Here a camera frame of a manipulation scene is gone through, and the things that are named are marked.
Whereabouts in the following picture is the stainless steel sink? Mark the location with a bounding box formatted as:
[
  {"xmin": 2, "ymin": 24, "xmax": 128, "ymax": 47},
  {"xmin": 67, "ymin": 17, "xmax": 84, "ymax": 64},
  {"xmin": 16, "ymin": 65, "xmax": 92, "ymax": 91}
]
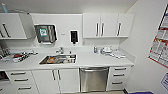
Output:
[{"xmin": 38, "ymin": 54, "xmax": 78, "ymax": 66}]

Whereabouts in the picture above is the blue dish soap bottle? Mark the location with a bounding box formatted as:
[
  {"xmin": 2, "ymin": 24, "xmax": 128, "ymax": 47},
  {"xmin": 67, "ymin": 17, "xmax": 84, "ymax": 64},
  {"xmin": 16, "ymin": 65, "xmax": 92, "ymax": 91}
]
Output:
[{"xmin": 93, "ymin": 45, "xmax": 99, "ymax": 55}]

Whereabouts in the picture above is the black wall soap dispenser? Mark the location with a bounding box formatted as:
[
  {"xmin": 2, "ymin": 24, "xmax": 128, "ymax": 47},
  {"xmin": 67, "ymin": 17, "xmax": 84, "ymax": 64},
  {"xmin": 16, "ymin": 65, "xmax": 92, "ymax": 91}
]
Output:
[{"xmin": 69, "ymin": 29, "xmax": 80, "ymax": 45}]

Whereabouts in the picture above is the black built-in microwave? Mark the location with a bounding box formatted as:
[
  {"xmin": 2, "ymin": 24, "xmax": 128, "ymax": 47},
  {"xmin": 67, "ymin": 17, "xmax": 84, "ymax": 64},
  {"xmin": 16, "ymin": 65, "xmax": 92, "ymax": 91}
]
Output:
[{"xmin": 0, "ymin": 71, "xmax": 10, "ymax": 83}]

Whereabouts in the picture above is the steel paper towel dispenser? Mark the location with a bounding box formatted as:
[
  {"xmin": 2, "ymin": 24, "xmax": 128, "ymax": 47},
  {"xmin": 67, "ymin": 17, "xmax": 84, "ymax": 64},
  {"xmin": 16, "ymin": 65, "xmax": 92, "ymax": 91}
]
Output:
[{"xmin": 34, "ymin": 23, "xmax": 59, "ymax": 45}]

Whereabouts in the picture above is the light blue bottle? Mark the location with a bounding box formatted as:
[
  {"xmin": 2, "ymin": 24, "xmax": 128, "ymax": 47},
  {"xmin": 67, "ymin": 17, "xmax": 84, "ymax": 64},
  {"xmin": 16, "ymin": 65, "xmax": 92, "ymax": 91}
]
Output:
[{"xmin": 1, "ymin": 3, "xmax": 9, "ymax": 14}]

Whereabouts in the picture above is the wide white drawer unit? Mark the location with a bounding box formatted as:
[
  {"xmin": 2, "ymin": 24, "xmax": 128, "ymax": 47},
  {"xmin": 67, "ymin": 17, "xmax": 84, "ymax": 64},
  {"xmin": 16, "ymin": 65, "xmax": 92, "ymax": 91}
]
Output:
[{"xmin": 0, "ymin": 69, "xmax": 35, "ymax": 94}]

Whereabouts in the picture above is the large wall poster board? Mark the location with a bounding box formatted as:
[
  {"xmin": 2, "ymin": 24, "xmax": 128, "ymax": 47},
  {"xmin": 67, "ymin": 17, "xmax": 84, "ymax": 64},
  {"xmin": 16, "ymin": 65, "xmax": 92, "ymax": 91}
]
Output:
[{"xmin": 148, "ymin": 6, "xmax": 168, "ymax": 70}]

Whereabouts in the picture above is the stainless steel dishwasher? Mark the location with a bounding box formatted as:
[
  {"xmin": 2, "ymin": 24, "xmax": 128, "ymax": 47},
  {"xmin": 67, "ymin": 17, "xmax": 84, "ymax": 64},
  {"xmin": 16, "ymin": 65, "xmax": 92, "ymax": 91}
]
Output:
[{"xmin": 79, "ymin": 66, "xmax": 110, "ymax": 93}]

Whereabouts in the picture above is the dish with orange food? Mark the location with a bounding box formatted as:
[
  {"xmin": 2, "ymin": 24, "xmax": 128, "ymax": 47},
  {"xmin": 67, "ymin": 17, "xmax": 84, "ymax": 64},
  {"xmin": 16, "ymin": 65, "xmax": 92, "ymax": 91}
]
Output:
[{"xmin": 46, "ymin": 57, "xmax": 59, "ymax": 64}]

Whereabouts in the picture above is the white two-door base cabinet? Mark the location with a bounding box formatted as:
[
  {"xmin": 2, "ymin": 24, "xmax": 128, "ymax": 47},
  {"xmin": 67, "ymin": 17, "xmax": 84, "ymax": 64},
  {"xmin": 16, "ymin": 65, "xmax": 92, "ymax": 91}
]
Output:
[{"xmin": 31, "ymin": 68, "xmax": 81, "ymax": 94}]

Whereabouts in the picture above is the chrome faucet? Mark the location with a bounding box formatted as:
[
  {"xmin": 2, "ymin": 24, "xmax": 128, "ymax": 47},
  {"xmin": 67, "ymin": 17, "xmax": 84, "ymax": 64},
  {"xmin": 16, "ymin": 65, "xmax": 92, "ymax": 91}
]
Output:
[{"xmin": 54, "ymin": 47, "xmax": 65, "ymax": 56}]

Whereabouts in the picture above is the narrow white drawer unit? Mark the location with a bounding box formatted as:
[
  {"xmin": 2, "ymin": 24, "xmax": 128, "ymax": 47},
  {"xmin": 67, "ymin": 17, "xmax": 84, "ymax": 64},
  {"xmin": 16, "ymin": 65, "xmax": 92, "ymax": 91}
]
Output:
[{"xmin": 107, "ymin": 65, "xmax": 130, "ymax": 92}]

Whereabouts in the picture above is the white wall cabinet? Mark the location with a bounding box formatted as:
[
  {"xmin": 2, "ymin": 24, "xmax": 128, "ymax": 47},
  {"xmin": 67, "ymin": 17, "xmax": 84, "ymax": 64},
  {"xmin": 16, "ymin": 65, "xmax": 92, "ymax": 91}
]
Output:
[
  {"xmin": 82, "ymin": 12, "xmax": 135, "ymax": 39},
  {"xmin": 0, "ymin": 12, "xmax": 36, "ymax": 41}
]

